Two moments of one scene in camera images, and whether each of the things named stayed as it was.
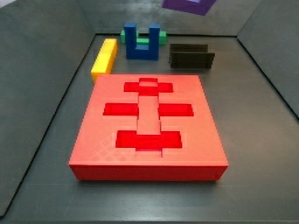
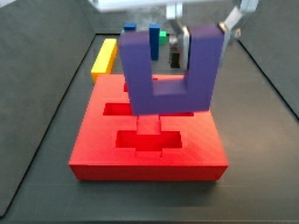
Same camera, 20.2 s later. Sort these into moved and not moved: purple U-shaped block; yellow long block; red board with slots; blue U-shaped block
Moved: purple U-shaped block
Not moved: blue U-shaped block; yellow long block; red board with slots
